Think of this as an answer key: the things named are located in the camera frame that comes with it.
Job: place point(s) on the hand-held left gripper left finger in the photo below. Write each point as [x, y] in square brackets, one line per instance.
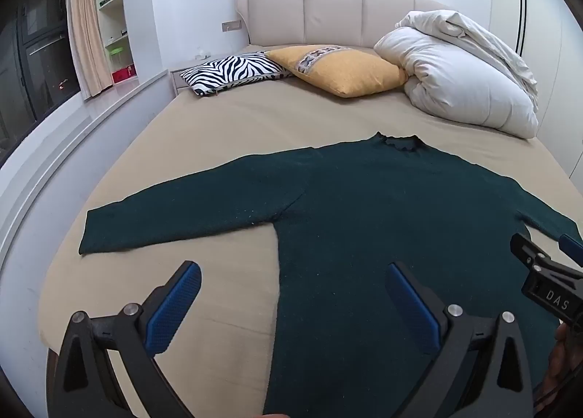
[175, 304]

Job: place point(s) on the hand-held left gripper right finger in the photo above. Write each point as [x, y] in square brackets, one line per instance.
[410, 304]

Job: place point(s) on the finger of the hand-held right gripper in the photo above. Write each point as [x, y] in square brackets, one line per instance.
[528, 249]
[573, 247]

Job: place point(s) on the dark green sweater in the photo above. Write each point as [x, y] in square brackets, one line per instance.
[364, 217]

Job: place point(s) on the person's right hand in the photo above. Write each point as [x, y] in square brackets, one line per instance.
[568, 354]

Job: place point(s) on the bed with beige sheet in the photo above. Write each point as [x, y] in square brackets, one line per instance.
[227, 126]

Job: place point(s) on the white wardrobe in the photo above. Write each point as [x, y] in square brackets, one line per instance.
[546, 58]

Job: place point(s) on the white duvet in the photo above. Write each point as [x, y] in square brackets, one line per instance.
[455, 72]

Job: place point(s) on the white window ledge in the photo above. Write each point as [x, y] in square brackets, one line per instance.
[68, 136]

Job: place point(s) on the red box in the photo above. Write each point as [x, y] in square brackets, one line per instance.
[123, 75]

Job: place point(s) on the yellow pillow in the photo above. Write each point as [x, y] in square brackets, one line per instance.
[346, 72]

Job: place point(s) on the zebra print pillow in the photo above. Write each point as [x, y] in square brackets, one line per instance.
[232, 70]

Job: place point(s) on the green shelf item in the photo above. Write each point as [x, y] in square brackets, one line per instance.
[116, 50]

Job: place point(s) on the beige curtain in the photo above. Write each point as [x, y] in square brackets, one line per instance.
[86, 35]

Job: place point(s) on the dark window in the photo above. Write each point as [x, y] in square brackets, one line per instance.
[41, 35]

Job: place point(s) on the beige padded headboard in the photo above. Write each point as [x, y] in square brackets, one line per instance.
[332, 8]

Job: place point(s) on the wall socket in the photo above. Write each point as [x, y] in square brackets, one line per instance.
[231, 25]

